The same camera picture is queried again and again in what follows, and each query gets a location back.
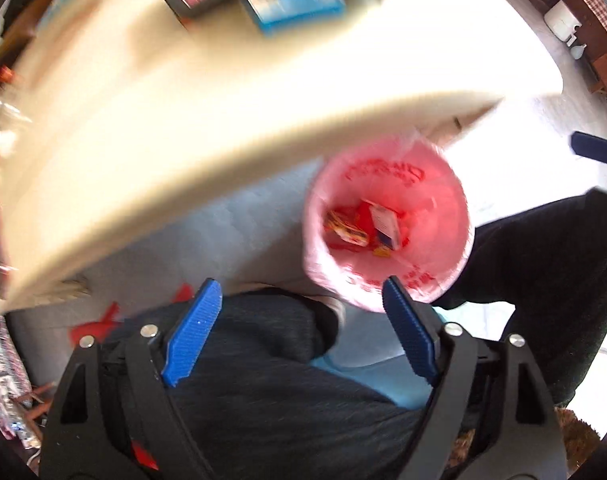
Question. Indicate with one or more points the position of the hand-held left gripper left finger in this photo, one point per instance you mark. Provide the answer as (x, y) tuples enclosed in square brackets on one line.
[(193, 330)]

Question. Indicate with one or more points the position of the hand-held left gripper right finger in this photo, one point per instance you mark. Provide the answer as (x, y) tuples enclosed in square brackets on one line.
[(408, 330)]

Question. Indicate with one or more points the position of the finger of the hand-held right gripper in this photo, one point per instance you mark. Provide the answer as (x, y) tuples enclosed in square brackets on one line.
[(596, 147)]

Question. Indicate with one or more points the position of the yellow snack wrapper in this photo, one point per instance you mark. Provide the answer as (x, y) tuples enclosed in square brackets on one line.
[(382, 250)]

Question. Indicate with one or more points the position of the white and black box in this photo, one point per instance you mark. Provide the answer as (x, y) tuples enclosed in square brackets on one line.
[(386, 225)]

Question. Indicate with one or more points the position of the red card box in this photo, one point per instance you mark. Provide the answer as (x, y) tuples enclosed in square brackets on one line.
[(346, 227)]

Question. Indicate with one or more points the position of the trash bin with pink bag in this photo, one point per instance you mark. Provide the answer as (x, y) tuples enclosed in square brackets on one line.
[(433, 200)]

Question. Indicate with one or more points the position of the light blue seat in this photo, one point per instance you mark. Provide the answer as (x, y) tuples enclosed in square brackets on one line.
[(378, 375)]

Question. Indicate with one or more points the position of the dark wooden cabinet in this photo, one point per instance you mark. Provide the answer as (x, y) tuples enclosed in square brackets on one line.
[(598, 55)]

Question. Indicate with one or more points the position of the small white bottle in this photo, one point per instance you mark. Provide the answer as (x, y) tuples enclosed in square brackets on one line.
[(577, 51)]

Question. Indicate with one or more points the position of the person's left leg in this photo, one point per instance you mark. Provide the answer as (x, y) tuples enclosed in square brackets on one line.
[(283, 410)]

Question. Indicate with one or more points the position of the person's leg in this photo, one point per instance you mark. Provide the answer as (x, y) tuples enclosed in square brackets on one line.
[(533, 270), (283, 410)]

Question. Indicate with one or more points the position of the white round appliance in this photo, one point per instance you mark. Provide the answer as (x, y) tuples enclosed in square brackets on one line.
[(561, 20)]

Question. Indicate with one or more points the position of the person's right leg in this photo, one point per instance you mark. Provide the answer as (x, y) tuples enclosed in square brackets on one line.
[(533, 270)]

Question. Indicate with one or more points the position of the beige wooden coffee table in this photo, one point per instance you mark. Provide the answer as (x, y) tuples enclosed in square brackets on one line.
[(183, 135)]

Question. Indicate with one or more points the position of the black and white patterned cover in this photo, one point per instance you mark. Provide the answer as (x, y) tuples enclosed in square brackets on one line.
[(3, 385)]

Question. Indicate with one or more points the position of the brown fuzzy mat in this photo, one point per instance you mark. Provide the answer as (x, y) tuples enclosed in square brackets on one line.
[(578, 435)]

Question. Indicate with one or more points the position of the brown leather sofa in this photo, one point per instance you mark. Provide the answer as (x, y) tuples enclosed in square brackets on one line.
[(23, 20)]

